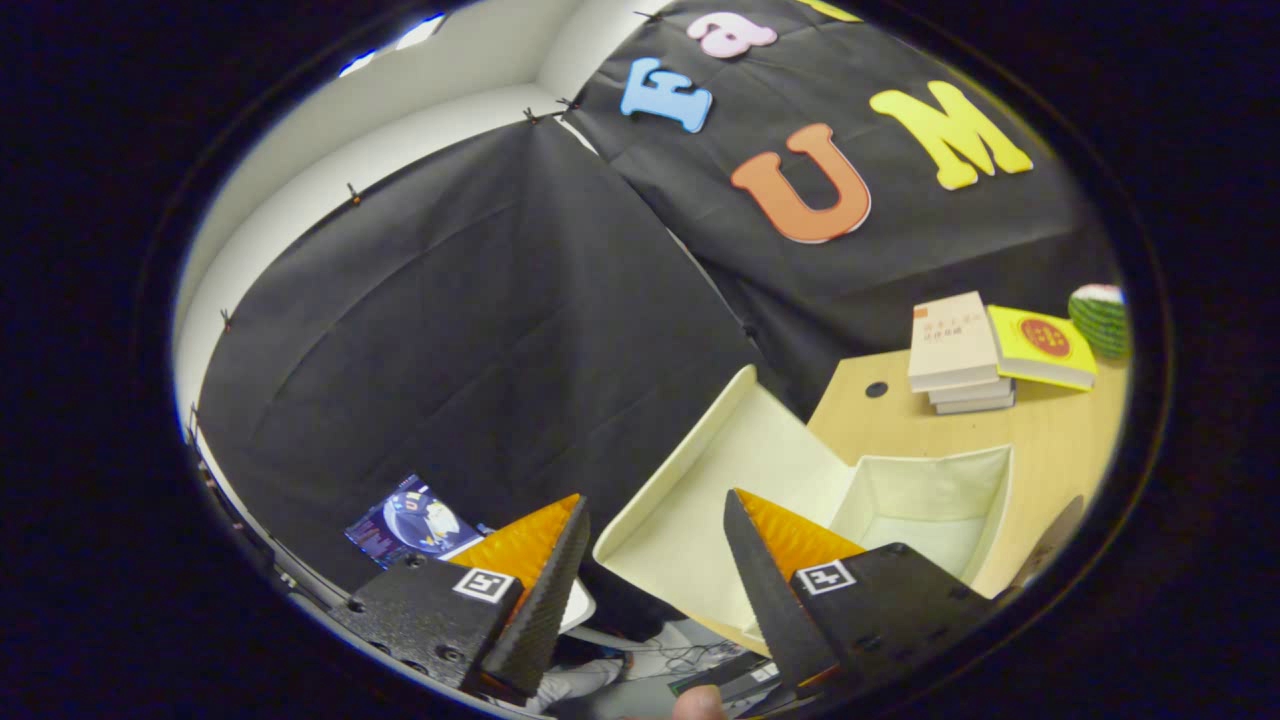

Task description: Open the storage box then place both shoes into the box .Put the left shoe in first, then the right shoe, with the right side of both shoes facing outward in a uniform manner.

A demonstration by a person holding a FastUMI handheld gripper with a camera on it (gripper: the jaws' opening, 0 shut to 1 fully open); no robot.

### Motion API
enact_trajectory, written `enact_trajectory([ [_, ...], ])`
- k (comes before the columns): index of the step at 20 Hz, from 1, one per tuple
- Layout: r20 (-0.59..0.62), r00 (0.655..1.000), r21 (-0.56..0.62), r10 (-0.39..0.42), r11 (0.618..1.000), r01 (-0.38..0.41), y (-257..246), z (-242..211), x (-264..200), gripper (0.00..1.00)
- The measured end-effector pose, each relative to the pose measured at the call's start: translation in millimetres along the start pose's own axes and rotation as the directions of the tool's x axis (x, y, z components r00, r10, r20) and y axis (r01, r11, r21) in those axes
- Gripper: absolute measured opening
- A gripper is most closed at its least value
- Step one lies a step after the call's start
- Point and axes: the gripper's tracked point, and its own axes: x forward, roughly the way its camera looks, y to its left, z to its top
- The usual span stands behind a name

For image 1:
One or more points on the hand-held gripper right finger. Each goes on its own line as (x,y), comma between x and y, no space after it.
(765,590)

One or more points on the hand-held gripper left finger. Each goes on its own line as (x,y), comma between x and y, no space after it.
(545,600)

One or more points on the cream fabric storage box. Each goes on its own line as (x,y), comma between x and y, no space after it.
(700,500)

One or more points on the blue picture display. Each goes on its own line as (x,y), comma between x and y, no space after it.
(410,520)

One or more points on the black backdrop cloth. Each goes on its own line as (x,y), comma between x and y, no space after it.
(480,350)
(900,220)

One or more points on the grey-blue book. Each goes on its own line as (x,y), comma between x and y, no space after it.
(978,405)

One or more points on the white book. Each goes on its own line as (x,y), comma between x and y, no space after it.
(970,391)

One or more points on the beige cover book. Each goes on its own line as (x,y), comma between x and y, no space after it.
(950,340)

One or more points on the yellow book with red circle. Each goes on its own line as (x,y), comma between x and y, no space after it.
(1040,345)

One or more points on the green striped plush toy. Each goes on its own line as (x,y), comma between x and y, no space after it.
(1100,320)

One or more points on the large ceiling light panel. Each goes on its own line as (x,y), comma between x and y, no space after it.
(415,33)

